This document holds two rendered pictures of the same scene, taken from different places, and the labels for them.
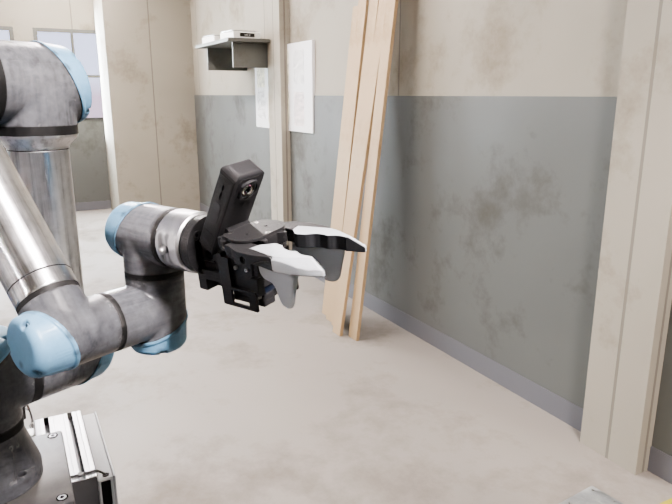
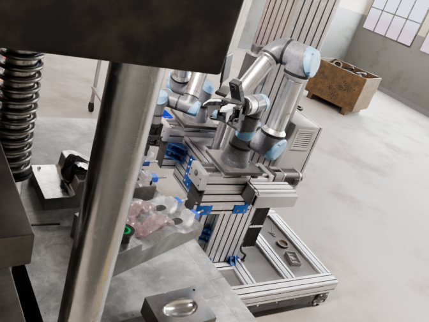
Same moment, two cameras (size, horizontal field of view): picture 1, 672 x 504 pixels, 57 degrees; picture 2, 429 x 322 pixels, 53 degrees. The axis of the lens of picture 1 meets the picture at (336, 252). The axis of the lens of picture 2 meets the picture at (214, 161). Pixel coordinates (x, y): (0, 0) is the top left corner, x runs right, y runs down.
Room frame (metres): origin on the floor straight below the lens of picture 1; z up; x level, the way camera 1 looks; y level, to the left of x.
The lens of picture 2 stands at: (0.48, -1.41, 1.91)
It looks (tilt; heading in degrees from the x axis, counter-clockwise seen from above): 25 degrees down; 82
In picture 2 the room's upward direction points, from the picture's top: 19 degrees clockwise
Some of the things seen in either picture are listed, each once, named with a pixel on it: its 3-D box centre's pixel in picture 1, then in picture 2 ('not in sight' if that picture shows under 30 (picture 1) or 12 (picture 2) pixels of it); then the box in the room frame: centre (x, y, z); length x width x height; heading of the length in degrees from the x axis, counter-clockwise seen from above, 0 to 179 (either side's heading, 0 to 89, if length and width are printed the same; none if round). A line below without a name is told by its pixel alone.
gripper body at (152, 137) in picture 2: not in sight; (150, 133); (0.40, 0.50, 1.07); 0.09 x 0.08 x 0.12; 33
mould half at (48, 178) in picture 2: not in sight; (94, 177); (0.21, 0.32, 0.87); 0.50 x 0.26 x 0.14; 33
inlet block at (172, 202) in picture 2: not in sight; (177, 201); (0.60, 0.31, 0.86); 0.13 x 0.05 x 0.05; 51
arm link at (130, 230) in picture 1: (151, 235); (255, 104); (0.78, 0.24, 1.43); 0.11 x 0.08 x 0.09; 53
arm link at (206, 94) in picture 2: not in sight; (201, 91); (0.60, 0.97, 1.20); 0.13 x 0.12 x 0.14; 171
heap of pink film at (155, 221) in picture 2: not in sight; (145, 216); (0.48, 0.07, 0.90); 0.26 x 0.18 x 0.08; 51
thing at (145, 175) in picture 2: not in sight; (154, 177); (0.47, 0.41, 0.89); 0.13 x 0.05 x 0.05; 33
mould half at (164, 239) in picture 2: not in sight; (143, 225); (0.48, 0.06, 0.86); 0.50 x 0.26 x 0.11; 51
